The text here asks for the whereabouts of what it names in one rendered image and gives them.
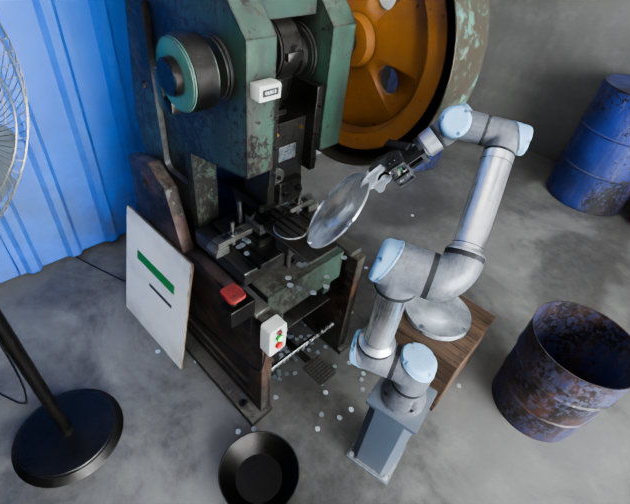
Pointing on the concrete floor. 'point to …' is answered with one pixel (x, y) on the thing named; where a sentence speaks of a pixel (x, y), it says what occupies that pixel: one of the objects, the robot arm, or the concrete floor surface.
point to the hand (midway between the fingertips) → (365, 184)
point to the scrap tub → (566, 371)
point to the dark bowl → (259, 470)
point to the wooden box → (450, 350)
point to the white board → (158, 285)
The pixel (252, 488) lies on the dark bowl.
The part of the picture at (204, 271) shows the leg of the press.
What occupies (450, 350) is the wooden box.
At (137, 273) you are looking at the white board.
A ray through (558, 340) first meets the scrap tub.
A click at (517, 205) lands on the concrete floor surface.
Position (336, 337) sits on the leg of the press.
